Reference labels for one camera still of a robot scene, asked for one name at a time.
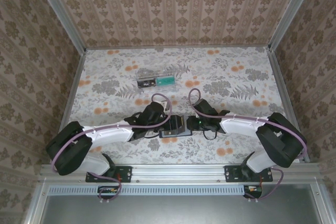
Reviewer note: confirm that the navy blue leather card holder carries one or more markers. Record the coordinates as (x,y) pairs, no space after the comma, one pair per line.
(164,134)

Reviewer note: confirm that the teal plastic card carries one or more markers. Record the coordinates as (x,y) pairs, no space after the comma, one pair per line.
(165,81)

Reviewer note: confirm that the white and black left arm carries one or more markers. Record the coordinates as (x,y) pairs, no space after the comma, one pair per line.
(110,133)

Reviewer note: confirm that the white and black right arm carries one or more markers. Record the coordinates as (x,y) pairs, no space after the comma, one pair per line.
(241,125)

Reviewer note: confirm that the black plastic card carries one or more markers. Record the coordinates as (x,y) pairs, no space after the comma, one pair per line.
(147,83)

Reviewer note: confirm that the clear acrylic card box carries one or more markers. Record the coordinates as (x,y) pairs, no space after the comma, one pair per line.
(156,73)

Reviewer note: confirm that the floral patterned table cover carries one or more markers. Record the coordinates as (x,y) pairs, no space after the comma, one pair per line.
(183,61)

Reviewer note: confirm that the small black circuit board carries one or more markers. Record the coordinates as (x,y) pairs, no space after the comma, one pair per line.
(253,190)
(107,190)

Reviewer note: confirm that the grey metal panel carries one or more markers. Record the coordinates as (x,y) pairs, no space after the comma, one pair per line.
(183,211)

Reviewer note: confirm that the aluminium frame rail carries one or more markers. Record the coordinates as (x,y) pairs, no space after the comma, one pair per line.
(281,85)
(178,171)

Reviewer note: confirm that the aluminium frame post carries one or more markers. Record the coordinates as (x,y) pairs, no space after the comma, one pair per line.
(60,16)
(291,11)

